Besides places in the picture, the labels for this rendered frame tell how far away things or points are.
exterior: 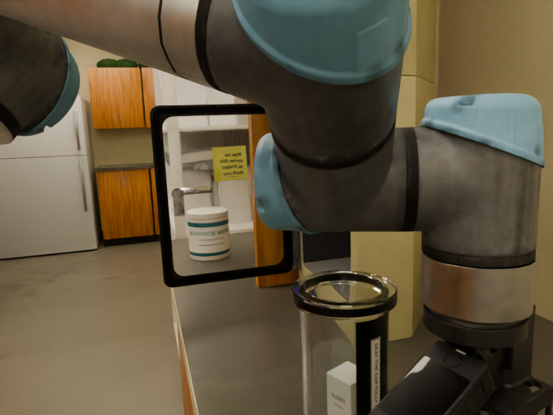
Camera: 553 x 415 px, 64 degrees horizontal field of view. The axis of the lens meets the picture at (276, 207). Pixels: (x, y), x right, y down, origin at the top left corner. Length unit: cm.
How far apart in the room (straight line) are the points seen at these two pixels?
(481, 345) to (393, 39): 22
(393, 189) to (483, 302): 9
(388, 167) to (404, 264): 55
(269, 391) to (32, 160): 514
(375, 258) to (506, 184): 51
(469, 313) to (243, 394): 46
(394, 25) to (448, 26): 110
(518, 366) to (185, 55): 32
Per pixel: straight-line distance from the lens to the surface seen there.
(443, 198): 30
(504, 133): 31
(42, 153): 566
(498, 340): 34
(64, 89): 55
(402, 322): 87
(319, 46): 19
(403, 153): 30
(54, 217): 572
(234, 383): 75
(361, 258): 79
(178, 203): 98
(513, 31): 113
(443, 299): 33
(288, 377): 76
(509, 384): 40
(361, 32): 19
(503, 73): 113
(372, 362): 47
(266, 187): 30
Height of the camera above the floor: 133
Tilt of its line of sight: 10 degrees down
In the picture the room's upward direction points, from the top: 2 degrees counter-clockwise
